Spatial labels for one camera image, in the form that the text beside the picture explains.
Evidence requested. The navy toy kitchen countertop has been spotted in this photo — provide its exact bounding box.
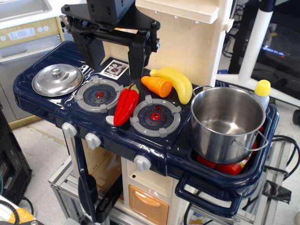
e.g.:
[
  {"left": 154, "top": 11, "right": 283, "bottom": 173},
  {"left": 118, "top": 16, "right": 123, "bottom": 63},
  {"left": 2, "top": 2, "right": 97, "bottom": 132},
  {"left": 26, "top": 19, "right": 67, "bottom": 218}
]
[{"left": 13, "top": 41, "right": 279, "bottom": 218}]

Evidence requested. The yellow capped squeeze bottle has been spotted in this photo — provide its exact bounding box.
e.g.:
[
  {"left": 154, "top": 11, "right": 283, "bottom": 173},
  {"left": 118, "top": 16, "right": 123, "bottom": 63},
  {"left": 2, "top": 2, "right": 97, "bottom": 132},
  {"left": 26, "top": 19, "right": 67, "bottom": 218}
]
[{"left": 254, "top": 80, "right": 271, "bottom": 111}]

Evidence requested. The grey stove knob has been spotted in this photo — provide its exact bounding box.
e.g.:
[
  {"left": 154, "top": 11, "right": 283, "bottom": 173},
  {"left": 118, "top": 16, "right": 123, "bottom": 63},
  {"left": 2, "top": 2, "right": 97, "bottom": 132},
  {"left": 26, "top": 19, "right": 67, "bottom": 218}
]
[
  {"left": 85, "top": 133, "right": 102, "bottom": 150},
  {"left": 61, "top": 122, "right": 77, "bottom": 138},
  {"left": 134, "top": 155, "right": 151, "bottom": 173}
]

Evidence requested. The stainless steel pot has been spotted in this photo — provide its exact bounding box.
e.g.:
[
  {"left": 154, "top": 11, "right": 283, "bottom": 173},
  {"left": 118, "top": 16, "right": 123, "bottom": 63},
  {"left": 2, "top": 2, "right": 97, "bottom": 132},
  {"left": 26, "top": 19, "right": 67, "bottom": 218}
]
[{"left": 191, "top": 85, "right": 269, "bottom": 165}]

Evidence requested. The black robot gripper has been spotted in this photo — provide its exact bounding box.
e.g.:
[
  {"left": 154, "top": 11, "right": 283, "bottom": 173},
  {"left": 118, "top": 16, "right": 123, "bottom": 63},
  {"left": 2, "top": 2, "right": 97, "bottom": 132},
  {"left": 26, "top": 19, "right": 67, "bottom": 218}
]
[{"left": 61, "top": 0, "right": 160, "bottom": 80}]

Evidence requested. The grey stove burner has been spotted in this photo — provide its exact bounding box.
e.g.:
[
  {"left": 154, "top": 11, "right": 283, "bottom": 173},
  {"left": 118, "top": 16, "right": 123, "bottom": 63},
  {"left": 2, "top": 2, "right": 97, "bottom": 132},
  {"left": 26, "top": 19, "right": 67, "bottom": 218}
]
[
  {"left": 130, "top": 95, "right": 181, "bottom": 138},
  {"left": 74, "top": 75, "right": 124, "bottom": 113}
]

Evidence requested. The grey left stove burner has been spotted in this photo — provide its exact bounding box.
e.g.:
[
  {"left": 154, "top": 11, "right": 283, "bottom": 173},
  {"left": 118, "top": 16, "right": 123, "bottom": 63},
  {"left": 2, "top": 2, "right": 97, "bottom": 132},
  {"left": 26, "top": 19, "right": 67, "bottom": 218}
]
[{"left": 74, "top": 75, "right": 124, "bottom": 113}]

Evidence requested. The orange toy drawer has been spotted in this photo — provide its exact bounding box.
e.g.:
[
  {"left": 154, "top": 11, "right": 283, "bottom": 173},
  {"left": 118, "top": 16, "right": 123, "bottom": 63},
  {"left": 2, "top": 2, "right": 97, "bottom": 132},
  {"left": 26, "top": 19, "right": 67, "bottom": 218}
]
[{"left": 128, "top": 185, "right": 169, "bottom": 225}]

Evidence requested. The cream toy kitchen tower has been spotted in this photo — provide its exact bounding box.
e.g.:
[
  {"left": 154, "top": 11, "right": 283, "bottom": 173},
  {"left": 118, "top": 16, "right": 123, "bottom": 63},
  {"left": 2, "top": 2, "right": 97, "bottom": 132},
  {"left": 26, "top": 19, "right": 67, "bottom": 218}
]
[{"left": 100, "top": 0, "right": 235, "bottom": 87}]

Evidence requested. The orange toy carrot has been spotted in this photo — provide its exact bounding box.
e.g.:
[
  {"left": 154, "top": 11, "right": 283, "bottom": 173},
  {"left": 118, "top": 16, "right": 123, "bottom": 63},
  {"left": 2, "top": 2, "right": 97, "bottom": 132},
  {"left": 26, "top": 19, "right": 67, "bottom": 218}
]
[{"left": 141, "top": 76, "right": 173, "bottom": 98}]

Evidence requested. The black computer case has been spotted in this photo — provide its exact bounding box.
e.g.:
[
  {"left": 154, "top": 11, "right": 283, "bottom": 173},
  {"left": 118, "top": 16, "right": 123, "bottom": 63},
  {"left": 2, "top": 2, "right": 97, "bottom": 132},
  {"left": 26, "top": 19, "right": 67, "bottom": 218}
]
[{"left": 0, "top": 112, "right": 32, "bottom": 204}]

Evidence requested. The navy hanging toy spoon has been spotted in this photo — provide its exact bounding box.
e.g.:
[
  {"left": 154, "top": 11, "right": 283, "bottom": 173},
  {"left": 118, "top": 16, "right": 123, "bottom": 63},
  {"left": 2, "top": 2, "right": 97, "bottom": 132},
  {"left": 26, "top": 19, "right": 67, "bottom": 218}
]
[{"left": 75, "top": 136, "right": 98, "bottom": 223}]

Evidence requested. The yellow toy banana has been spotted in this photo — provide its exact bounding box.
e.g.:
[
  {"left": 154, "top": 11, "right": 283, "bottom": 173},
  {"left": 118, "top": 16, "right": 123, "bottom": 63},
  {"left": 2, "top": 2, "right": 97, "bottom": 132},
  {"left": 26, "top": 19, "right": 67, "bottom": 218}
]
[{"left": 150, "top": 67, "right": 193, "bottom": 105}]

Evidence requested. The red toy chili pepper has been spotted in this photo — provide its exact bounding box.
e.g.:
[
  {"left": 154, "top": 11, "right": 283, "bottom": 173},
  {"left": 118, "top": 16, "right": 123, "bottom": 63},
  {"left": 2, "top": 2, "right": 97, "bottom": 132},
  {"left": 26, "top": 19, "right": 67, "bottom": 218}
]
[{"left": 113, "top": 84, "right": 140, "bottom": 127}]

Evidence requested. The grey right stove knob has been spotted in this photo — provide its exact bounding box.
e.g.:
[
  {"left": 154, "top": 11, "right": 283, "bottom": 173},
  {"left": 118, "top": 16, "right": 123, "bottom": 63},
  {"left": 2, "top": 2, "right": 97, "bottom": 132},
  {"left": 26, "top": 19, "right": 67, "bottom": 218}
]
[{"left": 134, "top": 155, "right": 151, "bottom": 173}]

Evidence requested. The black power cable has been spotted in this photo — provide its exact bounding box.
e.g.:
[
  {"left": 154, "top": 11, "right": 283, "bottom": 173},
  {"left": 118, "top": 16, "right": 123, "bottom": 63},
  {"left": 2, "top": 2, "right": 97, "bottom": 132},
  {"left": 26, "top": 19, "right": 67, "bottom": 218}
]
[{"left": 264, "top": 134, "right": 300, "bottom": 181}]

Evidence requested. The black oven door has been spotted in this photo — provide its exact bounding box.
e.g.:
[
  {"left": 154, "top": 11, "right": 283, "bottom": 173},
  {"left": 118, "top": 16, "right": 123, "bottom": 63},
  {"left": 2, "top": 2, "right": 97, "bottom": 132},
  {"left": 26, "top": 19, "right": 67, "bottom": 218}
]
[{"left": 96, "top": 175, "right": 123, "bottom": 223}]

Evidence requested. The grey middle stove knob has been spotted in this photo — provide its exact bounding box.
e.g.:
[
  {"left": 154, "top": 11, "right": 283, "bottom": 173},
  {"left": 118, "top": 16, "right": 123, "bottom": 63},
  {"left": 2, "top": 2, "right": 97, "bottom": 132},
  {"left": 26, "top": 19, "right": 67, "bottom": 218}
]
[{"left": 85, "top": 133, "right": 102, "bottom": 150}]

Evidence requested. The white pipe stand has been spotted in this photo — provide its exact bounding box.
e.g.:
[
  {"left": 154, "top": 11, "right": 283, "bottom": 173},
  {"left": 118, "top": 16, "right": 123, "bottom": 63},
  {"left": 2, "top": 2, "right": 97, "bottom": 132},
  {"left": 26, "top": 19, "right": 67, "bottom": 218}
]
[{"left": 217, "top": 0, "right": 300, "bottom": 106}]

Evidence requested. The red toy ketchup bottle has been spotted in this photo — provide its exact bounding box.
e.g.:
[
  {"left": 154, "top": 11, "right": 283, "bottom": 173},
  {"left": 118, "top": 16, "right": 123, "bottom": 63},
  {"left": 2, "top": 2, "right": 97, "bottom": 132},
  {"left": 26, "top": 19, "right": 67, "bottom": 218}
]
[{"left": 193, "top": 130, "right": 268, "bottom": 175}]

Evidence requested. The black white sticker label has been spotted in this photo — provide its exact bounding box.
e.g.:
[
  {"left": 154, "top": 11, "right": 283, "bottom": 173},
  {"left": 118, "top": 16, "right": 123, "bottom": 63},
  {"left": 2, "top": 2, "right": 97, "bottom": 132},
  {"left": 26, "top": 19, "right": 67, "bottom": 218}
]
[{"left": 100, "top": 60, "right": 129, "bottom": 80}]

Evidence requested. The grey right stove burner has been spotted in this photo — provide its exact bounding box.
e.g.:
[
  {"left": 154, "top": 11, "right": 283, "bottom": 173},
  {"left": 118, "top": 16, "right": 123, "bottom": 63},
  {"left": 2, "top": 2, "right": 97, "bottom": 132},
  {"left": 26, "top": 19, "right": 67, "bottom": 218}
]
[{"left": 130, "top": 95, "right": 181, "bottom": 138}]

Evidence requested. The grey left stove knob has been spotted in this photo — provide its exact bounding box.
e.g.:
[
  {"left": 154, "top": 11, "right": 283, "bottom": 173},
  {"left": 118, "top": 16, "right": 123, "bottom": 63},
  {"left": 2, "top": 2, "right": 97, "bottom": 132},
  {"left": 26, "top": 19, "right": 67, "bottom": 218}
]
[{"left": 61, "top": 122, "right": 77, "bottom": 138}]

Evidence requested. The steel pot lid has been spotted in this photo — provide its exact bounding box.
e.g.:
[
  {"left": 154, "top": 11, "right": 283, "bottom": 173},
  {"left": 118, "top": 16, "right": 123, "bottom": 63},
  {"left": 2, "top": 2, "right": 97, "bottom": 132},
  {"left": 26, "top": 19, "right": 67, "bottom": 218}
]
[{"left": 32, "top": 64, "right": 83, "bottom": 97}]

